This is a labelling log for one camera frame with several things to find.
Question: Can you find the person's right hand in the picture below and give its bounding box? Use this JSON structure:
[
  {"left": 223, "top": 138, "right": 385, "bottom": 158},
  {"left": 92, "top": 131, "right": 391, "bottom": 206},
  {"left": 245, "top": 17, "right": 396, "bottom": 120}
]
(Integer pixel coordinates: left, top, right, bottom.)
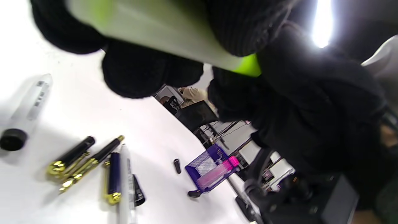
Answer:
[{"left": 207, "top": 22, "right": 388, "bottom": 150}]

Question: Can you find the person's left hand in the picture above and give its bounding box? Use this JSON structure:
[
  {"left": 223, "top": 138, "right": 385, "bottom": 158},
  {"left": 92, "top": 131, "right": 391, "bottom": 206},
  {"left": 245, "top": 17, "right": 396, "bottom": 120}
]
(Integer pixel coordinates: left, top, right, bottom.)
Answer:
[{"left": 30, "top": 0, "right": 294, "bottom": 99}]

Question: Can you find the yellow highlighter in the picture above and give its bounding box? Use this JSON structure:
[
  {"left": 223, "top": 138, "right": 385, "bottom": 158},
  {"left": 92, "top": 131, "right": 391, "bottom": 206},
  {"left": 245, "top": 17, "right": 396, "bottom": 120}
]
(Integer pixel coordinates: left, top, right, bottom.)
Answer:
[{"left": 65, "top": 0, "right": 243, "bottom": 70}]

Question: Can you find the black fountain pen cap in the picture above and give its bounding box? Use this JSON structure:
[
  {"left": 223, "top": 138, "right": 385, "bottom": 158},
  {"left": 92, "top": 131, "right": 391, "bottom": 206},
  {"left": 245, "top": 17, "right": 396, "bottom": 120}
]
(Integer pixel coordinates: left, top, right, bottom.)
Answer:
[{"left": 46, "top": 136, "right": 96, "bottom": 181}]

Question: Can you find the blue fountain pen cap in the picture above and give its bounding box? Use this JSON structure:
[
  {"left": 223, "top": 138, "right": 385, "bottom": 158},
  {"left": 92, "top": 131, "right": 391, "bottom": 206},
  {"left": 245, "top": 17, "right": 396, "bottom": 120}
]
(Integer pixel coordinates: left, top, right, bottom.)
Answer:
[{"left": 104, "top": 152, "right": 123, "bottom": 206}]

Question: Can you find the white whiteboard marker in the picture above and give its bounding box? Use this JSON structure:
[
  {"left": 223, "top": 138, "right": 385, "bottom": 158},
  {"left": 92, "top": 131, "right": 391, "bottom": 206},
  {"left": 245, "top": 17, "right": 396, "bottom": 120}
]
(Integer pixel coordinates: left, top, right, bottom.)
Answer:
[
  {"left": 117, "top": 143, "right": 138, "bottom": 224},
  {"left": 0, "top": 73, "right": 54, "bottom": 152}
]

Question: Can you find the pink highlighter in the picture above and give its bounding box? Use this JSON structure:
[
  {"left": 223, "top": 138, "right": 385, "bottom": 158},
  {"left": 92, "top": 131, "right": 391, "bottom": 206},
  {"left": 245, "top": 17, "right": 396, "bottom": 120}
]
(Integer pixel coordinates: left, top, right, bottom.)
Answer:
[{"left": 197, "top": 160, "right": 232, "bottom": 191}]

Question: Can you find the black forearm sensor box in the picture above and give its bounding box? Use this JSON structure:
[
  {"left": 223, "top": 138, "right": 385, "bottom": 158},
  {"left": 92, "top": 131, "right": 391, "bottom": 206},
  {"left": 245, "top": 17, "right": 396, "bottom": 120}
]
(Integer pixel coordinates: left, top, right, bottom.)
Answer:
[{"left": 321, "top": 174, "right": 360, "bottom": 224}]

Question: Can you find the black gold fountain pen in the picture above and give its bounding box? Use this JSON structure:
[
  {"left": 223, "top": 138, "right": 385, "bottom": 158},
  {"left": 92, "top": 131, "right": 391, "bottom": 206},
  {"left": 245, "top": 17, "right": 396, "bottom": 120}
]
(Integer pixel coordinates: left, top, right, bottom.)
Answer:
[{"left": 58, "top": 135, "right": 125, "bottom": 194}]

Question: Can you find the blue mesh pen holder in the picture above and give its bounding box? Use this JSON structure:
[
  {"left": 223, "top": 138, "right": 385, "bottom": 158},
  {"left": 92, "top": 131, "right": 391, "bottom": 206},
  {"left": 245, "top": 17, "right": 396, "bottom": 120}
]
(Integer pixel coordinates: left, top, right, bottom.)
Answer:
[{"left": 185, "top": 143, "right": 242, "bottom": 194}]

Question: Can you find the black office chair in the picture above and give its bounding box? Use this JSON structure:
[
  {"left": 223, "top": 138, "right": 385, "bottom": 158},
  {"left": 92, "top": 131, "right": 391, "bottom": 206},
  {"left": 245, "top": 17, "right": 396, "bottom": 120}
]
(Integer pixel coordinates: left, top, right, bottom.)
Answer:
[{"left": 163, "top": 95, "right": 220, "bottom": 133}]

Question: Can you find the ceiling light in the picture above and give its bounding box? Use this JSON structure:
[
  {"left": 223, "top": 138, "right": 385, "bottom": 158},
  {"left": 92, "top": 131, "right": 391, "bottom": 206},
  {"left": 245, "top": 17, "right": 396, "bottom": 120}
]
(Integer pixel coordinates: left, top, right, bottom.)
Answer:
[{"left": 310, "top": 0, "right": 336, "bottom": 49}]

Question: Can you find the person's white shirt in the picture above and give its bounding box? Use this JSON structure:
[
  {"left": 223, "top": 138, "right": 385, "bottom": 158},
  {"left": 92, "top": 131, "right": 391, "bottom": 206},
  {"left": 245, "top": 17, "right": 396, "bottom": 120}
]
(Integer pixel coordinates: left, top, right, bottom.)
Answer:
[{"left": 361, "top": 34, "right": 398, "bottom": 103}]

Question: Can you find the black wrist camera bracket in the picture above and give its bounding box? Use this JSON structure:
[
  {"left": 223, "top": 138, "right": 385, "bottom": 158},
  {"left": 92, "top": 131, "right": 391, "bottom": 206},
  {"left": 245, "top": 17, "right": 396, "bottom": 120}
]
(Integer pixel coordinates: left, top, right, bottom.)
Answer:
[{"left": 235, "top": 174, "right": 324, "bottom": 224}]

